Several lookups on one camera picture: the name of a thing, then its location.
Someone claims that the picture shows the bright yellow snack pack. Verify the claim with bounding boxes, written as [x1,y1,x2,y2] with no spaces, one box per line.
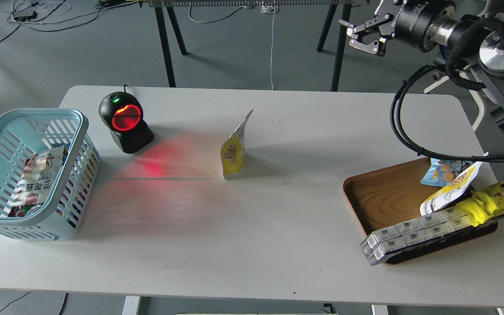
[455,181,504,227]

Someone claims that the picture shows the long silver snack box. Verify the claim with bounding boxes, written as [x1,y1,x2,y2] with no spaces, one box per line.
[360,207,472,266]

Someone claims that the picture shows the blue snack bag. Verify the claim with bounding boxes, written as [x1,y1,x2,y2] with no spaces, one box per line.
[420,158,472,187]

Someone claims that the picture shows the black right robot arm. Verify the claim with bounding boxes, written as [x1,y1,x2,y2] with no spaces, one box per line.
[339,0,504,133]

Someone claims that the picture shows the white hanging cable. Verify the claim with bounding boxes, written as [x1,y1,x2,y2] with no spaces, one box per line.
[259,3,280,91]

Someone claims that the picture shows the light blue plastic basket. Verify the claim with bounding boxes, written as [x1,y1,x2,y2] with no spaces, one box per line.
[0,109,100,241]

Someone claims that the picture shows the black barcode scanner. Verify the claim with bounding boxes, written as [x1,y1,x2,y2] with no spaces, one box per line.
[98,84,154,154]

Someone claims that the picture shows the black table legs right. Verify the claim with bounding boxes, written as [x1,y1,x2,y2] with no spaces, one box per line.
[316,3,353,92]

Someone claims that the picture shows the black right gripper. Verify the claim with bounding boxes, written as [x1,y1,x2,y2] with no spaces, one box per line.
[339,0,456,56]

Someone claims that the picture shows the wooden tray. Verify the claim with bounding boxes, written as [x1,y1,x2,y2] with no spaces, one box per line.
[343,158,498,265]

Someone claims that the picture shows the black table legs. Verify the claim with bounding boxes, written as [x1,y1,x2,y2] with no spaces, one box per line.
[153,6,189,88]
[316,3,353,92]

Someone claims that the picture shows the white snack bag in basket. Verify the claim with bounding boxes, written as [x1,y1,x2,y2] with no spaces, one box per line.
[8,145,69,217]

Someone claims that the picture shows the white office chair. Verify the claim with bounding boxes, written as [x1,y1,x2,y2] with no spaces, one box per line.
[423,74,485,132]

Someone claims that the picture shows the black table legs left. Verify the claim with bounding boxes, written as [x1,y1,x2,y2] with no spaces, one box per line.
[153,6,189,88]

